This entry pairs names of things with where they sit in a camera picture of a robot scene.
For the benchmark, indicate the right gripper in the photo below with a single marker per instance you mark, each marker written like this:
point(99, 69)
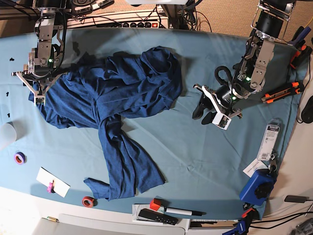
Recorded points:
point(39, 85)

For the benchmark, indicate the orange black clamp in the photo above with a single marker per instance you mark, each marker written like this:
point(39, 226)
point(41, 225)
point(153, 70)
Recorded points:
point(303, 53)

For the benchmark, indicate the dark blue t-shirt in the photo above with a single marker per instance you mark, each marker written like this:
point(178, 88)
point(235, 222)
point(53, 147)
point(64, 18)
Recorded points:
point(98, 93)

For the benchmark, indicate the clear blister package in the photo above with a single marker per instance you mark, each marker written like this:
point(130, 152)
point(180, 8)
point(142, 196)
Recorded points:
point(269, 140)

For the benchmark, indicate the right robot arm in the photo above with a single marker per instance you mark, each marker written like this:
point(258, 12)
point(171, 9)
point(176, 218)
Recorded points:
point(44, 61)

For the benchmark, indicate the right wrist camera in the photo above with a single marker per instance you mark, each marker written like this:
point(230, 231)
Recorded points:
point(39, 100)

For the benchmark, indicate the pink small toy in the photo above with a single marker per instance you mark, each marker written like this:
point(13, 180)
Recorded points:
point(50, 188)

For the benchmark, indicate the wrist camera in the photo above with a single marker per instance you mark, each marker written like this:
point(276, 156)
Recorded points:
point(39, 100)
point(221, 120)

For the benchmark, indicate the white paper label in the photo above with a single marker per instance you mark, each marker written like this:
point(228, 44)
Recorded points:
point(254, 166)

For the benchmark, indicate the light blue table cloth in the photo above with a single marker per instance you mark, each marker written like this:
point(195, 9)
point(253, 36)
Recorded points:
point(203, 164)

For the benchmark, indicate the red small block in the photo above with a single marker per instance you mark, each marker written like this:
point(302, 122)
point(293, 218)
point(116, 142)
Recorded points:
point(155, 204)

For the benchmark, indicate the blue clamp bottom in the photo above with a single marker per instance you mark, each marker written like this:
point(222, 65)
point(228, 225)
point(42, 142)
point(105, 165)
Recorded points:
point(241, 228)

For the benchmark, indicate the orange clamp bottom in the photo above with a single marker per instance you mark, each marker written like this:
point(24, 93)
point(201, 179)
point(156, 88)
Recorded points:
point(251, 213)

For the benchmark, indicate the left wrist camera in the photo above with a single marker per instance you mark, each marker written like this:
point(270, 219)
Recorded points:
point(221, 120)

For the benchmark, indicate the white plastic cup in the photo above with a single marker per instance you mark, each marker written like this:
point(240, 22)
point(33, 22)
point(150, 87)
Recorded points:
point(8, 135)

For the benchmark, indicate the blue clamp top right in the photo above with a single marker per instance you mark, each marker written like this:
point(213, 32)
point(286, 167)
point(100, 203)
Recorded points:
point(299, 35)

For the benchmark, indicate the orange black utility knife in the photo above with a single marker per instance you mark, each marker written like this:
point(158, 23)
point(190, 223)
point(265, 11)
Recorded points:
point(283, 91)

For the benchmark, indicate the black small device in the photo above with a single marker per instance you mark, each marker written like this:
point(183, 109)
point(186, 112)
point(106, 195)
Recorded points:
point(295, 199)

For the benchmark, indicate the white black marker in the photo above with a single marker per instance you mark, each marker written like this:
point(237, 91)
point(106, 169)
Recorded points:
point(183, 212)

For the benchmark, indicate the red tape roll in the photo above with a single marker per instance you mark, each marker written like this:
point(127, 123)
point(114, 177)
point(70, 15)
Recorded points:
point(88, 201)

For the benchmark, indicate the blue clamp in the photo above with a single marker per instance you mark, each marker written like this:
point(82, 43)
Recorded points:
point(241, 228)
point(299, 35)

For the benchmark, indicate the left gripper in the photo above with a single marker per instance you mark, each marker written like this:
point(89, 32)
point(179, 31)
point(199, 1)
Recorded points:
point(221, 100)

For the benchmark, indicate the white card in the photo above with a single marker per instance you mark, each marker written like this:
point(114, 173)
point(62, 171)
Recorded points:
point(60, 187)

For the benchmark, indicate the blue box with knob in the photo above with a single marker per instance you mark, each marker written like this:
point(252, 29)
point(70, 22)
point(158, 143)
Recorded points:
point(258, 187)

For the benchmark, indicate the black remote control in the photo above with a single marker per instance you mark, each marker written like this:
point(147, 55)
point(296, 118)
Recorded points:
point(158, 217)

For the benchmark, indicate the purple tape roll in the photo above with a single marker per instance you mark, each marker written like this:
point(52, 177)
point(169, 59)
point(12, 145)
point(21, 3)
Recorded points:
point(19, 158)

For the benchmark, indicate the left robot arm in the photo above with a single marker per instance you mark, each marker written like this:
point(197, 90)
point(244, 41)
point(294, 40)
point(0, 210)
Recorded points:
point(249, 74)

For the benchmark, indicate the white power strip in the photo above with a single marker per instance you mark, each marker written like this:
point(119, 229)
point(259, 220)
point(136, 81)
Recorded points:
point(154, 18)

